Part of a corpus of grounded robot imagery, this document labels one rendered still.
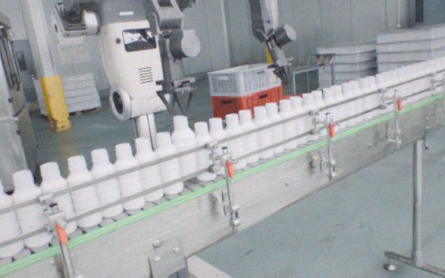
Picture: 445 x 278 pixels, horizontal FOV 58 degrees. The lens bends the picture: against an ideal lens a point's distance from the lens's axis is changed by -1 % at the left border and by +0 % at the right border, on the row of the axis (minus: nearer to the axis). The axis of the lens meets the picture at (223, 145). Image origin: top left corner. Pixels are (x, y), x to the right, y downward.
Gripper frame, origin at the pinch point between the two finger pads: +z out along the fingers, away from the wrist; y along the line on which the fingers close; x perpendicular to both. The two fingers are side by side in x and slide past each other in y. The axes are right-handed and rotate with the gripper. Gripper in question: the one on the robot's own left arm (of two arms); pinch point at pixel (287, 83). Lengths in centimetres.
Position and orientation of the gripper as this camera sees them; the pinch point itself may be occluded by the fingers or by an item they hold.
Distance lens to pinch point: 167.0
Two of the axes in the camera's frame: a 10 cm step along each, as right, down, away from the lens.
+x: -5.5, 2.1, 8.1
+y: 7.6, -2.6, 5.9
